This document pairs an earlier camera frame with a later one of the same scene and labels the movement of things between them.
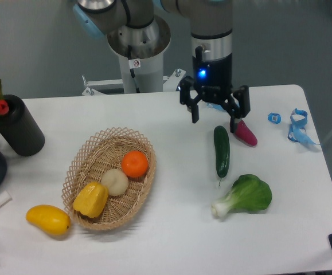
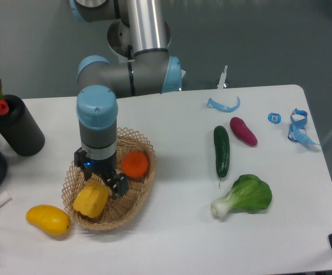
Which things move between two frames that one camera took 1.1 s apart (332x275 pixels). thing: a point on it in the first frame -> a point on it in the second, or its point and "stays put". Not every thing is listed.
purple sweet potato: x=245 y=134 stays put
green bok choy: x=248 y=193 stays put
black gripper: x=212 y=77 -> x=118 y=184
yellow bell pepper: x=91 y=199 stays put
